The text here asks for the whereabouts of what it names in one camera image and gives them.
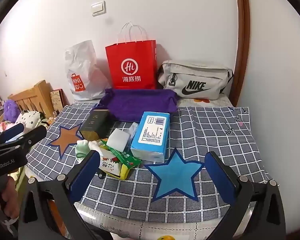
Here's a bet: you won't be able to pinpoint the white and green socks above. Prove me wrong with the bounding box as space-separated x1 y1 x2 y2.
75 140 102 162

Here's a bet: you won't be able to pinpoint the grey waist bag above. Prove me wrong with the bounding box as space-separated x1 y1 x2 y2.
157 60 234 100

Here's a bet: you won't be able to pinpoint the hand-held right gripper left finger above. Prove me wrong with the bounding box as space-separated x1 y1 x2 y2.
19 149 102 240

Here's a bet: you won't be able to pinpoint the purple plush toy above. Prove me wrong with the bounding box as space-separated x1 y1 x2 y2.
3 99 20 123

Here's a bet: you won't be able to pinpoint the brown wooden door frame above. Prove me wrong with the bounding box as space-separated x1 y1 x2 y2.
234 0 250 108

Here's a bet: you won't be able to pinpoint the blue star patch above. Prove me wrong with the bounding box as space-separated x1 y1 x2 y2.
144 148 205 202

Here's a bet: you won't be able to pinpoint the white plastic shopping bag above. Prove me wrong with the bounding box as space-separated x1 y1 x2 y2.
64 40 110 101

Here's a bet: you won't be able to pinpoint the blue tissue pack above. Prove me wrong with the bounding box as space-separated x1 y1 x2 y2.
130 111 171 163

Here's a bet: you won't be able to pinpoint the dark tin box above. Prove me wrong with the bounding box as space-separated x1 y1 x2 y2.
79 109 113 140

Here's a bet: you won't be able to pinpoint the white wall switch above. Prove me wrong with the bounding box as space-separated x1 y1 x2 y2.
91 1 106 17

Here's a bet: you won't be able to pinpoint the purple fabric basket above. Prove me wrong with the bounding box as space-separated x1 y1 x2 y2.
91 88 179 123

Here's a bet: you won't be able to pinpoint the person's left hand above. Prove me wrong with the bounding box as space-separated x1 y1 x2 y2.
0 174 20 222

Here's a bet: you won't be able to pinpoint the yellow pouch with black straps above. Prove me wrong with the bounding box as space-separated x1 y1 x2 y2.
119 164 138 180

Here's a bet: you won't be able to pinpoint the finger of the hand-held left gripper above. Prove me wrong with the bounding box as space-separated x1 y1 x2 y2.
0 124 47 153
0 122 25 143

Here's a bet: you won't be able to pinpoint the polka dot cloth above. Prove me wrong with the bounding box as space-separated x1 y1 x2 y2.
15 110 44 130

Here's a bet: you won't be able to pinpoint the white snack packet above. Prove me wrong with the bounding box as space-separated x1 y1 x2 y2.
97 150 123 178

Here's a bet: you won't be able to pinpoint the white mesh pouch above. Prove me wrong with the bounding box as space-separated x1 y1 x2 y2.
106 128 130 153

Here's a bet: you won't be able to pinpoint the grey checked tablecloth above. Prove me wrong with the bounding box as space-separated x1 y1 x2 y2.
26 102 268 223

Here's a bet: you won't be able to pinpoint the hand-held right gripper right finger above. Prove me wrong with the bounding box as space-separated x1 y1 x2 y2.
204 151 287 240

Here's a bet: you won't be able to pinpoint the wooden headboard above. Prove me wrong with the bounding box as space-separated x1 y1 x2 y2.
8 80 55 120

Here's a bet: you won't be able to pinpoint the red paper bag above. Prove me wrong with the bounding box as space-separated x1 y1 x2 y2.
105 22 157 90

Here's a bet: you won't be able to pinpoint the orange star patch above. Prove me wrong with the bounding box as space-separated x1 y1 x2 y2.
47 123 84 159

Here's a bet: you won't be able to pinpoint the green packet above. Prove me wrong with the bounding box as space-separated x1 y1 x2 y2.
101 140 140 167

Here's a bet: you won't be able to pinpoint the patterned box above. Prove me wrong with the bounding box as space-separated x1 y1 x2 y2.
49 89 64 113

